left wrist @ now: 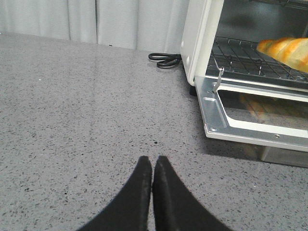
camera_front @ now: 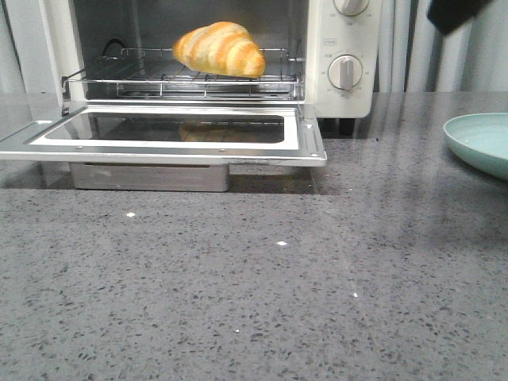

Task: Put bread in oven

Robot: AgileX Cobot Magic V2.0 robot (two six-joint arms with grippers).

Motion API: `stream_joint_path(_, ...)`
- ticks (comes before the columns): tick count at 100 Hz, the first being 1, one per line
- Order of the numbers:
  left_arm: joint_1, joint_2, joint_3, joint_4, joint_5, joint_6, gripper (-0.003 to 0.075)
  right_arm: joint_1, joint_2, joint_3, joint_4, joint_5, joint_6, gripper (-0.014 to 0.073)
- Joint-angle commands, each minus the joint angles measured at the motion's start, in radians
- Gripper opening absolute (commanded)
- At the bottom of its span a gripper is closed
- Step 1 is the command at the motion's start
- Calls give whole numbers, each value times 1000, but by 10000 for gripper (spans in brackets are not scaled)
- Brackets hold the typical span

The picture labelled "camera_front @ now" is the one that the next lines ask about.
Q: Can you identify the golden croissant bread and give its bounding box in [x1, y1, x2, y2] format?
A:
[172, 21, 266, 79]

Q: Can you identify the grey pleated curtain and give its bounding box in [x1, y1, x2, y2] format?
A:
[1, 1, 507, 94]

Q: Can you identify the white Toshiba toaster oven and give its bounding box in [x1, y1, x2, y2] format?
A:
[42, 1, 382, 121]

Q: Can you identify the upper oven dial knob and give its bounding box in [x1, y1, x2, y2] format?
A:
[333, 0, 369, 17]

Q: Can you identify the lower oven dial knob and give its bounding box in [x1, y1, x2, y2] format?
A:
[328, 55, 363, 90]

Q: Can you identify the metal wire oven rack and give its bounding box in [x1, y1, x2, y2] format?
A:
[61, 48, 305, 102]

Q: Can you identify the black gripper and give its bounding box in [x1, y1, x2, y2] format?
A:
[426, 0, 492, 34]

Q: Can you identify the oven dial knob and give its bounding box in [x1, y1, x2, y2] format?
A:
[328, 55, 363, 90]
[333, 0, 369, 17]

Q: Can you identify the black right oven foot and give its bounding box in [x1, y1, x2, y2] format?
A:
[338, 118, 356, 137]

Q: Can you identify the light green plate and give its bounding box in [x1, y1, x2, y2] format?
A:
[443, 113, 508, 180]

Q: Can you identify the glass oven door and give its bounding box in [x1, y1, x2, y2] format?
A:
[1, 102, 327, 167]

